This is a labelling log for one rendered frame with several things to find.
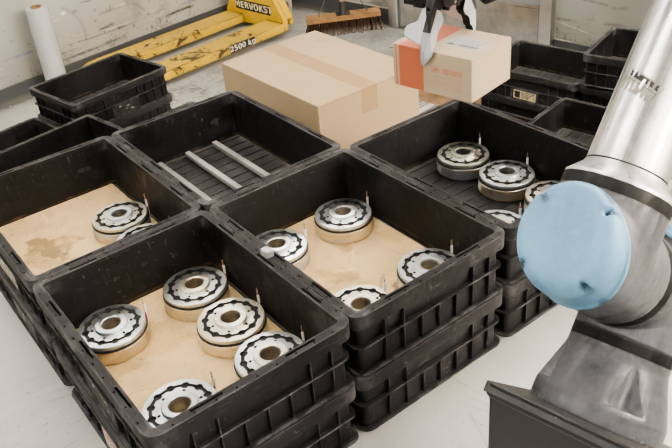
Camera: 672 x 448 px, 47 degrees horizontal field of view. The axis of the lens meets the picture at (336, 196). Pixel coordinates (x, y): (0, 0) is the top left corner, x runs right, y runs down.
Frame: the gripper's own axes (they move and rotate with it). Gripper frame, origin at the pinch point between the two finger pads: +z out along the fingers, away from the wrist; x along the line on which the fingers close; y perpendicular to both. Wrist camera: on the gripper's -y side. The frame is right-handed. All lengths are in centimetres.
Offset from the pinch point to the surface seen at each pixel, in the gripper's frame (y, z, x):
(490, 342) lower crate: -21.5, 38.8, 21.1
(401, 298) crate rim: -19.2, 18.2, 40.4
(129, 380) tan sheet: 8, 27, 68
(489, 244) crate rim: -22.4, 17.8, 23.4
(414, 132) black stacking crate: 11.7, 19.9, -3.9
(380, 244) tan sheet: 0.1, 27.4, 21.8
